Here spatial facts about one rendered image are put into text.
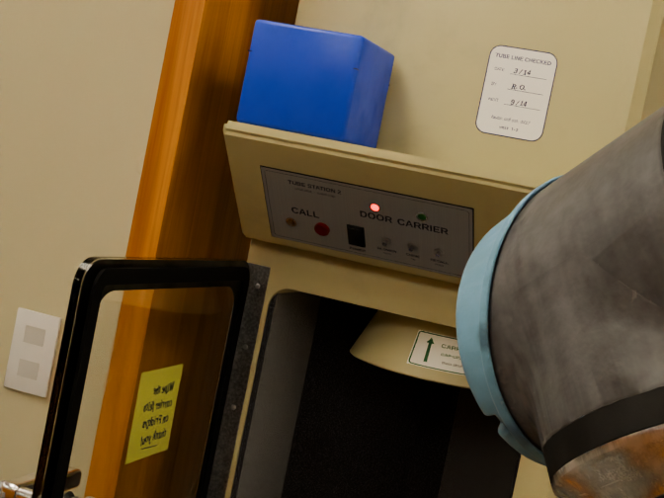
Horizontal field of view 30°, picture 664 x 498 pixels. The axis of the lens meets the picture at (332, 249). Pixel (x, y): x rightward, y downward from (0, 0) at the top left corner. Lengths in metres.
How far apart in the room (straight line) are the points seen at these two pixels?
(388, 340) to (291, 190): 0.18
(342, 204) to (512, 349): 0.57
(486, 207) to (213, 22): 0.31
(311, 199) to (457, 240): 0.13
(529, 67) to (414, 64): 0.10
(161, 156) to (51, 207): 0.67
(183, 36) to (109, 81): 0.63
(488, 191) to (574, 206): 0.51
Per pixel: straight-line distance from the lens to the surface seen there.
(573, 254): 0.49
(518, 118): 1.11
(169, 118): 1.12
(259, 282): 1.17
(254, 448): 1.21
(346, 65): 1.04
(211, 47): 1.14
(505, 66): 1.12
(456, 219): 1.03
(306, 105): 1.05
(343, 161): 1.03
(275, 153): 1.06
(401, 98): 1.14
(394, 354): 1.15
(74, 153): 1.76
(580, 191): 0.50
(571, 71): 1.11
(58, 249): 1.77
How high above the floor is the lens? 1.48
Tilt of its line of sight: 3 degrees down
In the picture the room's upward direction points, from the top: 11 degrees clockwise
